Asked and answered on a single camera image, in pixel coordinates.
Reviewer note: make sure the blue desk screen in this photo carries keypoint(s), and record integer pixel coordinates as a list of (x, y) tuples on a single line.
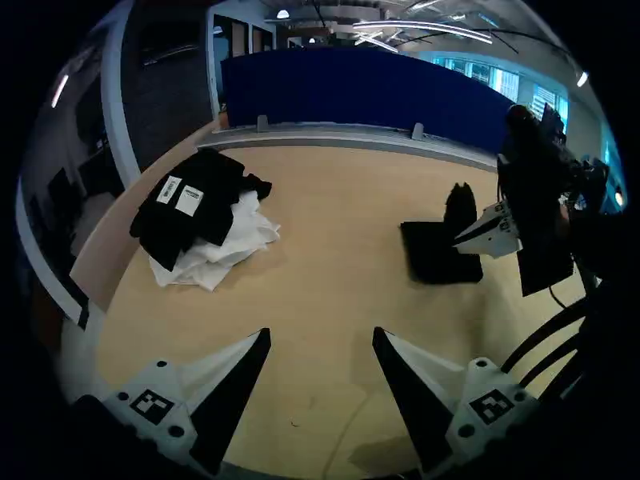
[(360, 90)]

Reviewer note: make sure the stack of black towels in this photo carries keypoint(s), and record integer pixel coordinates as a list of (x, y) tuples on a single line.
[(192, 210)]

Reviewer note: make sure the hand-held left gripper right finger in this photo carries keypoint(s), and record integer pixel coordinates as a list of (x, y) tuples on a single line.
[(450, 395)]

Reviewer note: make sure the heap of white towels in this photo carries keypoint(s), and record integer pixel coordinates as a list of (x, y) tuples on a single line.
[(225, 250)]

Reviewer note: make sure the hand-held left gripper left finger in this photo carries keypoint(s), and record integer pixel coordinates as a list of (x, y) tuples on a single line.
[(165, 390)]

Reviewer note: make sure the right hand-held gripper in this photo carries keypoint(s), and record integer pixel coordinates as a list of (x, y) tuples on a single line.
[(537, 180)]

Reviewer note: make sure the black towel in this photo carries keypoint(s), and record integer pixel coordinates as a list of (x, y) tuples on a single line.
[(435, 250)]

